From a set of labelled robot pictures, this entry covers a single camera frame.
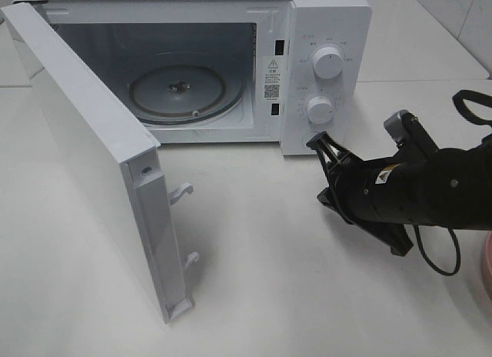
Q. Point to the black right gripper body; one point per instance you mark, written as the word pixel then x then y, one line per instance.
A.
pixel 347 181

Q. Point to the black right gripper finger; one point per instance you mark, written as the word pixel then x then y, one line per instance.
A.
pixel 328 151
pixel 391 234

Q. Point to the pink round plate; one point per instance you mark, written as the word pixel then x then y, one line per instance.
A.
pixel 485 265

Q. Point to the white microwave door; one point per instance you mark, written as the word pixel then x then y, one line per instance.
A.
pixel 112 156

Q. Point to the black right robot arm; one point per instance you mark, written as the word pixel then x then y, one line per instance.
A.
pixel 448 187

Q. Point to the lower white timer knob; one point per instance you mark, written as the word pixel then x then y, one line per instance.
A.
pixel 319 110

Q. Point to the upper white power knob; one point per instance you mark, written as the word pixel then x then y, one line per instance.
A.
pixel 327 62

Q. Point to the white warning label sticker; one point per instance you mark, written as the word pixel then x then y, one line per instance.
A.
pixel 272 73

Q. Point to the glass microwave turntable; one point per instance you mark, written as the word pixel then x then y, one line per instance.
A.
pixel 184 94

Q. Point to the white microwave oven body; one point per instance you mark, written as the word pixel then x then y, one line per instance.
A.
pixel 137 74

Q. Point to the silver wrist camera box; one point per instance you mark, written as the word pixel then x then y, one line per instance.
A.
pixel 406 130

